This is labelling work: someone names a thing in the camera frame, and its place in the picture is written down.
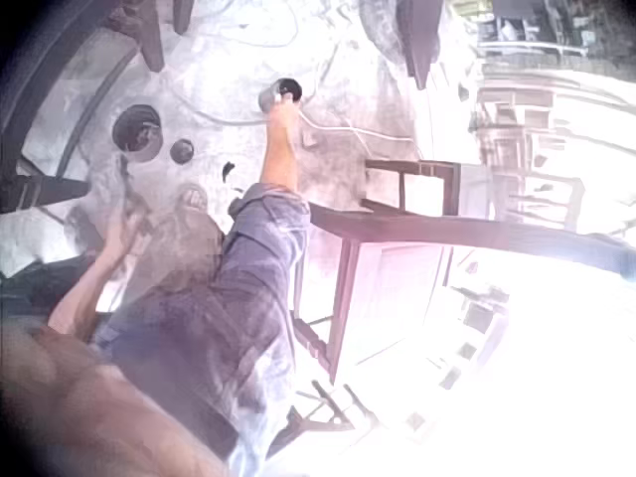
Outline person's right hand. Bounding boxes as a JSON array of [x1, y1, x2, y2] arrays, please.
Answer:
[[101, 198, 150, 264]]

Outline thin dark stick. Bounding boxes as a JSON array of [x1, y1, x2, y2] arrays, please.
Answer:
[[118, 154, 148, 216]]

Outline small black round lid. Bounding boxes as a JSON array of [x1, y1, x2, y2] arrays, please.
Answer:
[[169, 138, 195, 165]]

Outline large black round bowl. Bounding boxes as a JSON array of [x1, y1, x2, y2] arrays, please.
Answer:
[[111, 103, 163, 163]]

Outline dark wedge-shaped wooden beam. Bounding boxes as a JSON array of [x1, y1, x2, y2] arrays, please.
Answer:
[[0, 173, 91, 216]]

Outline person's legs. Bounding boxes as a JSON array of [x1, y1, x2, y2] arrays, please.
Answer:
[[93, 96, 313, 477]]

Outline dark curved rubber tyre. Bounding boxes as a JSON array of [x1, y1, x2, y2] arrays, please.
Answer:
[[0, 0, 123, 168]]

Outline dark wooden plank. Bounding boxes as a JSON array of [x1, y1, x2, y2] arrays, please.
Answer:
[[123, 0, 166, 74]]

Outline grey metal cup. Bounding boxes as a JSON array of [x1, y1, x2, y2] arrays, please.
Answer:
[[256, 86, 280, 112]]

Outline long wooden table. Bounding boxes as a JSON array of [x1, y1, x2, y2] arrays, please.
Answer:
[[292, 201, 636, 387]]

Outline dark pointed wooden board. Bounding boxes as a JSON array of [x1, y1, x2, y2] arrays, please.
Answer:
[[397, 0, 444, 91]]

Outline cluttered background shelf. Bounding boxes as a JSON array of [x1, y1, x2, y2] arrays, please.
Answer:
[[469, 0, 636, 168]]

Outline grey hose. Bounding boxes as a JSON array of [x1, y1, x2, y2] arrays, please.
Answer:
[[53, 44, 141, 181]]

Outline white cable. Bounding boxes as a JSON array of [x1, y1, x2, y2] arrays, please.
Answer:
[[296, 106, 419, 153]]

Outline small wooden stool frame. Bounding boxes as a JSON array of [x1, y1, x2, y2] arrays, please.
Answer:
[[267, 380, 382, 461]]

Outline dark wooden chair frame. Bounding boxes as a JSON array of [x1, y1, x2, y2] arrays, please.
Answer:
[[361, 157, 462, 219]]

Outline pale wooden frame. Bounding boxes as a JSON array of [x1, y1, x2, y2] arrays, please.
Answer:
[[496, 173, 586, 235]]

